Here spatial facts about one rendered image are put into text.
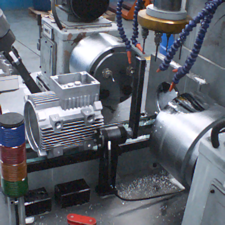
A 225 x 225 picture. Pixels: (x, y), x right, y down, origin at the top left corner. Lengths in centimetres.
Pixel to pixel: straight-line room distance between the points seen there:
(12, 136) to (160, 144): 45
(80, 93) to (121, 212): 38
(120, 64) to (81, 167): 44
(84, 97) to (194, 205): 45
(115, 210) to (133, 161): 22
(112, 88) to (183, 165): 60
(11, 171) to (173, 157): 43
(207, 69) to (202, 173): 56
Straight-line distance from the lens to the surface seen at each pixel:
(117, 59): 152
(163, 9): 126
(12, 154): 86
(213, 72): 142
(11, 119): 85
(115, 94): 157
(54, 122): 114
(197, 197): 101
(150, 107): 156
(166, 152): 110
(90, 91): 120
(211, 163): 94
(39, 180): 126
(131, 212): 125
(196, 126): 105
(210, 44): 143
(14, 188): 92
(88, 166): 131
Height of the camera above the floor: 162
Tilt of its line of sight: 28 degrees down
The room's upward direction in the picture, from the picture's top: 5 degrees clockwise
